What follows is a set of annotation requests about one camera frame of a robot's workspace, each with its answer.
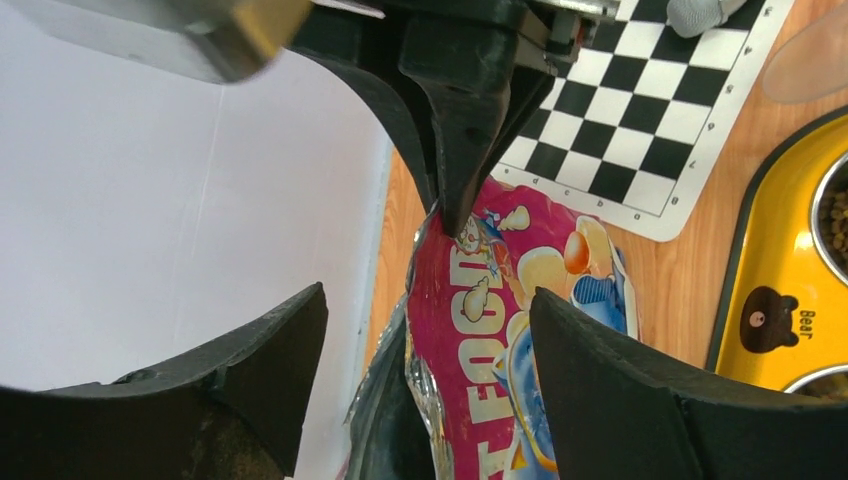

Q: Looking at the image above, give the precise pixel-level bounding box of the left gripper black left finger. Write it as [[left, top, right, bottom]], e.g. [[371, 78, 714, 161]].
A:
[[1, 283, 328, 479]]

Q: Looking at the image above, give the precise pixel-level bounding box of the clear plastic scoop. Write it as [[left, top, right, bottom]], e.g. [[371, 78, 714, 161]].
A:
[[762, 2, 847, 104]]

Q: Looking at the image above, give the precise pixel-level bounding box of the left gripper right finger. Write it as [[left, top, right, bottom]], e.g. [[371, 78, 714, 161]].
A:
[[530, 288, 847, 479]]

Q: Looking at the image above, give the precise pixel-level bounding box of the silver metal cylinder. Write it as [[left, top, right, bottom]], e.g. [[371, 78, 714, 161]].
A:
[[666, 0, 747, 38]]

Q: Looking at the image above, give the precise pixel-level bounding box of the black white checkerboard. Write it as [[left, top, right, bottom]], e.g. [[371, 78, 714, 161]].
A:
[[494, 1, 792, 242]]

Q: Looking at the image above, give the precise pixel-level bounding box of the brown pet food kibble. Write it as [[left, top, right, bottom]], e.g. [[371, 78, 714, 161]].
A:
[[818, 189, 847, 270]]

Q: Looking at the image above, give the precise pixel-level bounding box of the yellow double pet bowl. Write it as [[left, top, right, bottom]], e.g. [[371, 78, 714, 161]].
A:
[[706, 107, 847, 401]]

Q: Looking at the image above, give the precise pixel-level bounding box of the colourful pet food bag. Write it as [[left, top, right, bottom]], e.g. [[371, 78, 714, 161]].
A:
[[340, 179, 639, 479]]

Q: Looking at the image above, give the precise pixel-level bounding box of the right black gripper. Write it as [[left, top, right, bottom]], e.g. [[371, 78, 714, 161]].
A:
[[291, 1, 597, 238]]

